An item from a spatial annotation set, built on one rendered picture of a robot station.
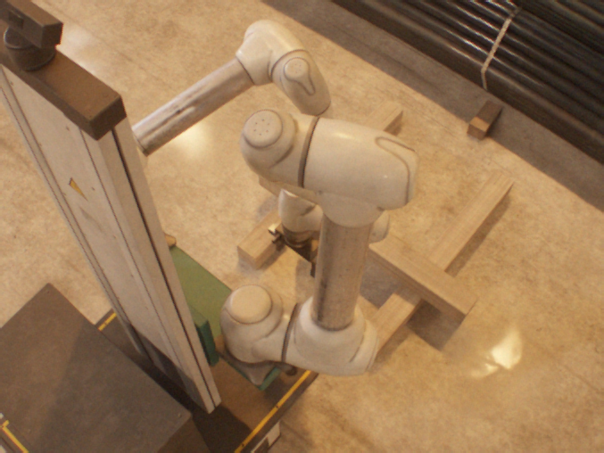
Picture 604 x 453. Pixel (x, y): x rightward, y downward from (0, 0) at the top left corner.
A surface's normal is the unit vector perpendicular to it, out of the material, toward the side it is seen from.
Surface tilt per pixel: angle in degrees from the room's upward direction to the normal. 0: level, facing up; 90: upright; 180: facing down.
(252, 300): 6
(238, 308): 4
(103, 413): 0
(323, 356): 77
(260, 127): 23
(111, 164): 90
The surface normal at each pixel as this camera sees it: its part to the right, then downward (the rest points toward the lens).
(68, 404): 0.01, -0.50
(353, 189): -0.22, 0.71
